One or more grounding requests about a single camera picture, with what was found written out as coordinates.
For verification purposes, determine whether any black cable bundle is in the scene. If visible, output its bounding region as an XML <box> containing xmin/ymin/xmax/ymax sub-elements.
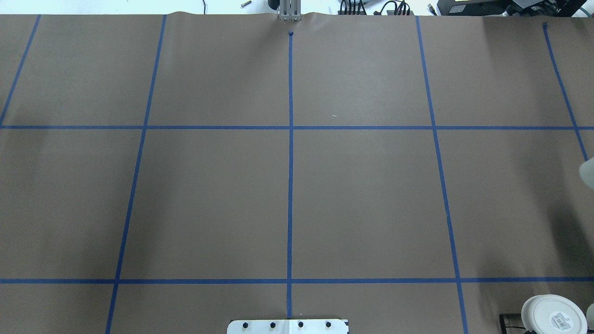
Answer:
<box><xmin>339</xmin><ymin>0</ymin><xmax>415</xmax><ymax>16</ymax></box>

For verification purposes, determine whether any black wire cup rack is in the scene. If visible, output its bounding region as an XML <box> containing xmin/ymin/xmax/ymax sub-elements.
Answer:
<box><xmin>498</xmin><ymin>313</ymin><xmax>536</xmax><ymax>334</ymax></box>

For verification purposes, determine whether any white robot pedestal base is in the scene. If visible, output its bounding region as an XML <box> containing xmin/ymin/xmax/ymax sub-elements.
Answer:
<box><xmin>226</xmin><ymin>319</ymin><xmax>350</xmax><ymax>334</ymax></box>

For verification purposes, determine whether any brown paper table cover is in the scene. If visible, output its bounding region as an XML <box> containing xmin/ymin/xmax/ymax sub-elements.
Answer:
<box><xmin>0</xmin><ymin>13</ymin><xmax>593</xmax><ymax>334</ymax></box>

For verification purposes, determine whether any white cup on wire rack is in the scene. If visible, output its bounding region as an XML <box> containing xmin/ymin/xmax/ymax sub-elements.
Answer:
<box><xmin>521</xmin><ymin>294</ymin><xmax>588</xmax><ymax>334</ymax></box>

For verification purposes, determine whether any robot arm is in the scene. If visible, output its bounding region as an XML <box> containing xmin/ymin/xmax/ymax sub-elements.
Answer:
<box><xmin>579</xmin><ymin>158</ymin><xmax>594</xmax><ymax>190</ymax></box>

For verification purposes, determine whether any aluminium frame post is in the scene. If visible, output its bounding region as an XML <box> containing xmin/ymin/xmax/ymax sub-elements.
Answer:
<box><xmin>278</xmin><ymin>0</ymin><xmax>303</xmax><ymax>22</ymax></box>

